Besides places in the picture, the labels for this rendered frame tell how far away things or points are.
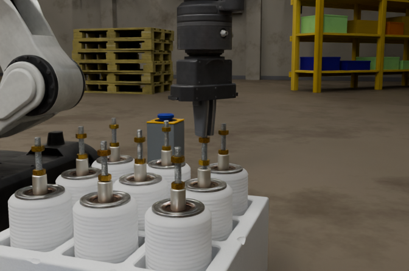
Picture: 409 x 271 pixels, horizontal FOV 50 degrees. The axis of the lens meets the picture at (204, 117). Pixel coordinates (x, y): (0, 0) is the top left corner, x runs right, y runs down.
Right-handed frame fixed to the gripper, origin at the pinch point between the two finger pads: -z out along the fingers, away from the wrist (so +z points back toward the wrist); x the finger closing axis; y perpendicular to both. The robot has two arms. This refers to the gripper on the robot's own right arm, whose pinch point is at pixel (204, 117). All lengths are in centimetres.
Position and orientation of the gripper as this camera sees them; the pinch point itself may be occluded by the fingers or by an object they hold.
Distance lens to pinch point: 72.6
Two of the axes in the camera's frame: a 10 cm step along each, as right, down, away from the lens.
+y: 6.6, 1.0, -7.5
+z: 0.0, -9.9, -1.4
